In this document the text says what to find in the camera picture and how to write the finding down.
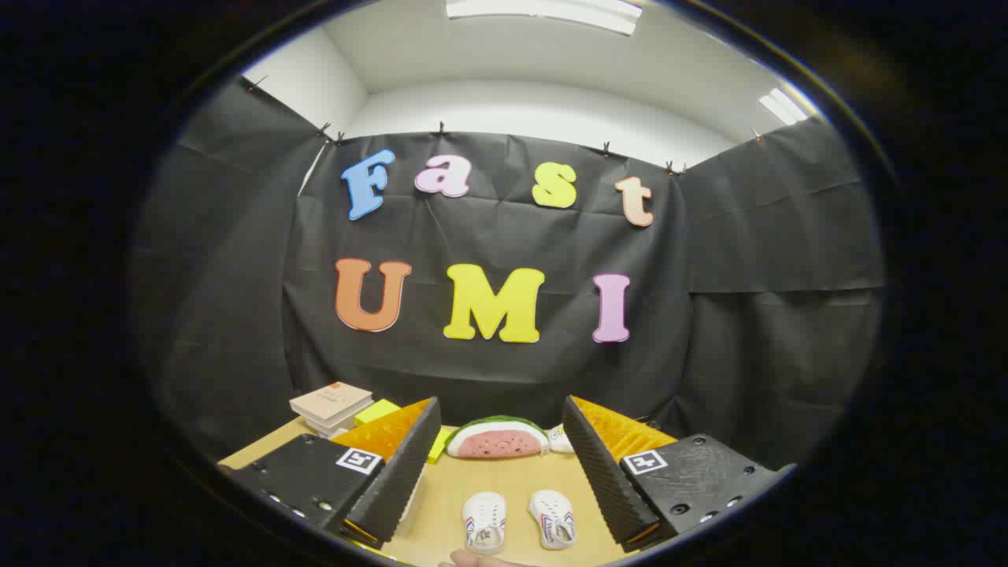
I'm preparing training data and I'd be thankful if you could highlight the yellow book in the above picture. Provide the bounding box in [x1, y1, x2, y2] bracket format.
[354, 399, 454, 464]

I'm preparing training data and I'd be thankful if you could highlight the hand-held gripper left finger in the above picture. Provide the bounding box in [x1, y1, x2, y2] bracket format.
[217, 396, 442, 550]

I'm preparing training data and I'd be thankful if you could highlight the watermelon slice plush toy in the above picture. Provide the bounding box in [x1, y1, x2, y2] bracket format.
[445, 416, 550, 460]

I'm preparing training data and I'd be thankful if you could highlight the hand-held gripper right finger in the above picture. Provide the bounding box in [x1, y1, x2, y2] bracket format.
[562, 395, 796, 552]

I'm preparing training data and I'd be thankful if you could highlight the ceiling light panel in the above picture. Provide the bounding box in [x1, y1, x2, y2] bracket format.
[445, 0, 643, 36]
[758, 87, 810, 127]

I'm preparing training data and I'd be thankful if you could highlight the white canvas shoe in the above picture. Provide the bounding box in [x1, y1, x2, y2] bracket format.
[462, 491, 507, 555]
[528, 489, 576, 550]

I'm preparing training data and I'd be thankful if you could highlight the beige book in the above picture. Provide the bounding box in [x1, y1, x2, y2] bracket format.
[289, 382, 374, 426]

